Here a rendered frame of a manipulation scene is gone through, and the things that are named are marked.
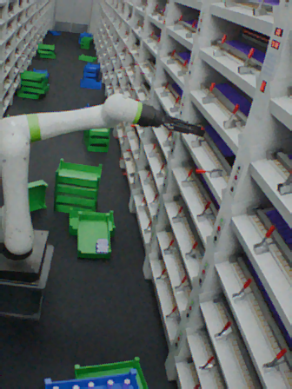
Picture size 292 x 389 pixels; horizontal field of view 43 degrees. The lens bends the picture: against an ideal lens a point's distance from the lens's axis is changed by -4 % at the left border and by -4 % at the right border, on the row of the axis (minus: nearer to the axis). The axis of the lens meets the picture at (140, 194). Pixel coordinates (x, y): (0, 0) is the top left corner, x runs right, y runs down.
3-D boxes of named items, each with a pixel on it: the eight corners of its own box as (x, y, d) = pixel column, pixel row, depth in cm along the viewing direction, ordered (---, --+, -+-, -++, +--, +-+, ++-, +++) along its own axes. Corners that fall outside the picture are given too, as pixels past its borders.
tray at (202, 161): (222, 211, 133) (221, 188, 127) (182, 139, 183) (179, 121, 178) (275, 198, 133) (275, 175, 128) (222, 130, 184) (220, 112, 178)
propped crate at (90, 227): (109, 259, 239) (111, 252, 233) (76, 257, 235) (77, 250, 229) (107, 220, 259) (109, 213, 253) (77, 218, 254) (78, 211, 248)
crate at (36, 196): (3, 214, 258) (9, 220, 253) (3, 189, 248) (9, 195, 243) (41, 203, 277) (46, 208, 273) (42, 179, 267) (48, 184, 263)
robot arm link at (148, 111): (144, 104, 148) (141, 97, 155) (134, 131, 153) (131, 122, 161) (158, 108, 149) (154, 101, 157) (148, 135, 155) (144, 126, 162)
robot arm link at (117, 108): (104, 113, 144) (110, 86, 145) (97, 121, 156) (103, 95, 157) (139, 122, 148) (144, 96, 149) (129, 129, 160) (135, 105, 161)
